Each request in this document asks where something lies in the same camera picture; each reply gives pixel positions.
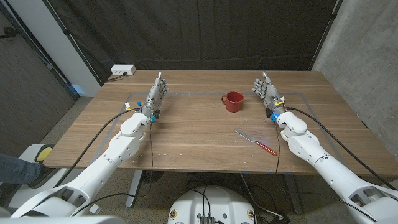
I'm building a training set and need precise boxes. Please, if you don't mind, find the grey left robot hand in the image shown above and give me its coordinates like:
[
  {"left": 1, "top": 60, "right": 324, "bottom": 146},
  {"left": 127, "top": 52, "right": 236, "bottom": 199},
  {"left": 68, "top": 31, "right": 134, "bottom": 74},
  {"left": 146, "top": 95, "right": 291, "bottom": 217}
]
[{"left": 140, "top": 72, "right": 170, "bottom": 118}]

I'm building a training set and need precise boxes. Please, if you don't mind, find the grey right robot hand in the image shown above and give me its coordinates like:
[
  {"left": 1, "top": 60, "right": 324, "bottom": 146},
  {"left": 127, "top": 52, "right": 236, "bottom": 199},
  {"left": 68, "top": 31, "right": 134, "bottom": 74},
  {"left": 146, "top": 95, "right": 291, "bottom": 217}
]
[{"left": 252, "top": 71, "right": 286, "bottom": 116}]

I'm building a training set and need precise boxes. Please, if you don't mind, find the red handled steel knife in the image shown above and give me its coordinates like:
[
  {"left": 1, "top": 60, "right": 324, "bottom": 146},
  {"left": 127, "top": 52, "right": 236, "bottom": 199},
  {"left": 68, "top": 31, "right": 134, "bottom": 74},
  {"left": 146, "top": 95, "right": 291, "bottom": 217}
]
[{"left": 234, "top": 129, "right": 278, "bottom": 157}]

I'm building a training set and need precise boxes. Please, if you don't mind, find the red enamel mug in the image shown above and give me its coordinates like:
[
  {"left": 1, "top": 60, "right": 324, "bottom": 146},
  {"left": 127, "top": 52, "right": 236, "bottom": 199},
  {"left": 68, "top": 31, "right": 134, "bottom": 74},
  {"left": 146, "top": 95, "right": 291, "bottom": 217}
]
[{"left": 221, "top": 91, "right": 244, "bottom": 113}]

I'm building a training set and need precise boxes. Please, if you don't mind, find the white power strip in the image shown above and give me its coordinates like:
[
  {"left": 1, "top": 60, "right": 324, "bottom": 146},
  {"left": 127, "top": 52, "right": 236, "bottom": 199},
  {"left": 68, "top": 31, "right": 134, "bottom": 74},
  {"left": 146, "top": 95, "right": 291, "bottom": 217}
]
[{"left": 110, "top": 64, "right": 137, "bottom": 76}]

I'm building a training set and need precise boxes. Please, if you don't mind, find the black round floor disc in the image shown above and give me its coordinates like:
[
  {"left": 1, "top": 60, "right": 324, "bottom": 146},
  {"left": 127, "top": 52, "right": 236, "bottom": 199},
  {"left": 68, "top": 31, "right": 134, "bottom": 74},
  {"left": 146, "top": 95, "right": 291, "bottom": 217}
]
[{"left": 141, "top": 170, "right": 164, "bottom": 184}]

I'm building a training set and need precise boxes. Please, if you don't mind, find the black backdrop curtain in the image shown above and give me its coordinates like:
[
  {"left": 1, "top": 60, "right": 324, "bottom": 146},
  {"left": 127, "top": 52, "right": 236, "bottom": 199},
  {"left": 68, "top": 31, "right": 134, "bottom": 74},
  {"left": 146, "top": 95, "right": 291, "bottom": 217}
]
[{"left": 46, "top": 0, "right": 340, "bottom": 83}]

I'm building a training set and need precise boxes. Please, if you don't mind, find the grey table leg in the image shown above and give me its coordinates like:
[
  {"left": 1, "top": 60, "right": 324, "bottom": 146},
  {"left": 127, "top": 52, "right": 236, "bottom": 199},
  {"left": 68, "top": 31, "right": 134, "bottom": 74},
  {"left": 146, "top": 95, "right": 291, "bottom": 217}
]
[
  {"left": 126, "top": 170, "right": 144, "bottom": 208},
  {"left": 284, "top": 174, "right": 304, "bottom": 215}
]

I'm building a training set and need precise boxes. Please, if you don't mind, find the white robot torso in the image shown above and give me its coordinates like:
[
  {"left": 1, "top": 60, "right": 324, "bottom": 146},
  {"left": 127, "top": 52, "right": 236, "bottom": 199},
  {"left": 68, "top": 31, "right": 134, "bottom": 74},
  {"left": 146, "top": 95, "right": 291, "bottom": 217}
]
[{"left": 167, "top": 185, "right": 257, "bottom": 224}]

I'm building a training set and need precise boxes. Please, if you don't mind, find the black power adapter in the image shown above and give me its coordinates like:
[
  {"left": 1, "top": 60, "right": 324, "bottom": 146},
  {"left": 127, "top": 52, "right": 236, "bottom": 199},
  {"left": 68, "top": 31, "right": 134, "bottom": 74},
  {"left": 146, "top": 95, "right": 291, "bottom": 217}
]
[{"left": 269, "top": 213, "right": 292, "bottom": 224}]

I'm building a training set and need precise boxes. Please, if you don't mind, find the white floor platform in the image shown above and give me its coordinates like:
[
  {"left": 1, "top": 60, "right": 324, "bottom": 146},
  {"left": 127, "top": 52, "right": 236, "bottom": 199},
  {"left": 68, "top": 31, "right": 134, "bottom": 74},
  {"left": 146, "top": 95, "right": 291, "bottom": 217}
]
[{"left": 7, "top": 144, "right": 74, "bottom": 209}]

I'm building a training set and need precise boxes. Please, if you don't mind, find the blue jeans leg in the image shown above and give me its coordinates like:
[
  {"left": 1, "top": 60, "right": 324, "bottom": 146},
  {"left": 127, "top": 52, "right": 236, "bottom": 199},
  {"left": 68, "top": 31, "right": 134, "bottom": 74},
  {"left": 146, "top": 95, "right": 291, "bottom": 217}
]
[{"left": 0, "top": 153, "right": 42, "bottom": 185}]

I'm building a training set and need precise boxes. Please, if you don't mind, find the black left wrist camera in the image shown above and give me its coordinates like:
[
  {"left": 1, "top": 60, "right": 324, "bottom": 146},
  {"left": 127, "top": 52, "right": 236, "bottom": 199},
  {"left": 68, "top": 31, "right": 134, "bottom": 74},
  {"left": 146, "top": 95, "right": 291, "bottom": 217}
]
[{"left": 150, "top": 108, "right": 162, "bottom": 123}]

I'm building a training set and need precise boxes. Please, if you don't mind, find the black power strip cable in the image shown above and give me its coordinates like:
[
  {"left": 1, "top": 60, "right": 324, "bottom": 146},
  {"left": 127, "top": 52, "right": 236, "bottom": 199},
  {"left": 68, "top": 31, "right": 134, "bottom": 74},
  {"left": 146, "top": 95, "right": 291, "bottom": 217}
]
[{"left": 107, "top": 72, "right": 128, "bottom": 83}]

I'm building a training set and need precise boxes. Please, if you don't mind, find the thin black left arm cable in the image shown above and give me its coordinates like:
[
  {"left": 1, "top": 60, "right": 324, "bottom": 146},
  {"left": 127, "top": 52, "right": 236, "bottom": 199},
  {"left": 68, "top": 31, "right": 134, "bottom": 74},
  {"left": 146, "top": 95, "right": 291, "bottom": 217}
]
[{"left": 72, "top": 120, "right": 155, "bottom": 217}]

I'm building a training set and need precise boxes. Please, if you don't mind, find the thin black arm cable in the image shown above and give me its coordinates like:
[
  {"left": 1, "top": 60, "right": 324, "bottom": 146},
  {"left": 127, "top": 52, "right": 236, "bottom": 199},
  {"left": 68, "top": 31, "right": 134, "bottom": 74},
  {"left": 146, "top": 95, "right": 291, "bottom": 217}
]
[
  {"left": 72, "top": 120, "right": 155, "bottom": 217},
  {"left": 274, "top": 121, "right": 280, "bottom": 175}
]

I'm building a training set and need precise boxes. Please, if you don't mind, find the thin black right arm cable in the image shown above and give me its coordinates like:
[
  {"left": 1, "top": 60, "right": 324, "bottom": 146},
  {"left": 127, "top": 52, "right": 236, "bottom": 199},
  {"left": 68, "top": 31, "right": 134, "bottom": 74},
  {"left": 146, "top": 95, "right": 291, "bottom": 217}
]
[{"left": 274, "top": 121, "right": 280, "bottom": 175}]

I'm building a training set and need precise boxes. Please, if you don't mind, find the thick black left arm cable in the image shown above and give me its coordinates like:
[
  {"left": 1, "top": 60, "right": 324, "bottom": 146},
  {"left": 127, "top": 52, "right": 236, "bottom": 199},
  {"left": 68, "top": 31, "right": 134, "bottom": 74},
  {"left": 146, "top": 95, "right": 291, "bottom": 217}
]
[{"left": 54, "top": 108, "right": 139, "bottom": 188}]

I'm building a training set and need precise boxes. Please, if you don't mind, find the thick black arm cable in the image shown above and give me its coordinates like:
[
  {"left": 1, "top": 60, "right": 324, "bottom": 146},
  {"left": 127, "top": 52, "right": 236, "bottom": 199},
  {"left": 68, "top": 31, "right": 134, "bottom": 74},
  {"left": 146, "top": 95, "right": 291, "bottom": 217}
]
[
  {"left": 285, "top": 106, "right": 398, "bottom": 191},
  {"left": 54, "top": 108, "right": 139, "bottom": 188}
]

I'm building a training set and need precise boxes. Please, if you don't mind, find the black backdrop frame pole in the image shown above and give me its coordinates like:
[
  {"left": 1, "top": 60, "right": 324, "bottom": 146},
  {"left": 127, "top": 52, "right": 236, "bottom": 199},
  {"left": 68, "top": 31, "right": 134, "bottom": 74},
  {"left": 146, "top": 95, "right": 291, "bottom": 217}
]
[
  {"left": 42, "top": 0, "right": 104, "bottom": 87},
  {"left": 308, "top": 0, "right": 343, "bottom": 71}
]

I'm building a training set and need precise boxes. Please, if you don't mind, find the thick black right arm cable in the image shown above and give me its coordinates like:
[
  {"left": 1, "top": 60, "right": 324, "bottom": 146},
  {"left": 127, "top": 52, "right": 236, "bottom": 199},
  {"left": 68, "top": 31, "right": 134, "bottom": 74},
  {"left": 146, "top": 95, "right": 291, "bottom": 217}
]
[{"left": 285, "top": 106, "right": 398, "bottom": 191}]

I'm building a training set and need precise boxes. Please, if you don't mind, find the black door handle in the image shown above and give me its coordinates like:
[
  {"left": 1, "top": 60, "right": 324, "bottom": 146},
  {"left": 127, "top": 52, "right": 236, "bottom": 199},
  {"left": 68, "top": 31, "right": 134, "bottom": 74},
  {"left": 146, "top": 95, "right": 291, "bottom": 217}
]
[{"left": 0, "top": 26, "right": 19, "bottom": 39}]

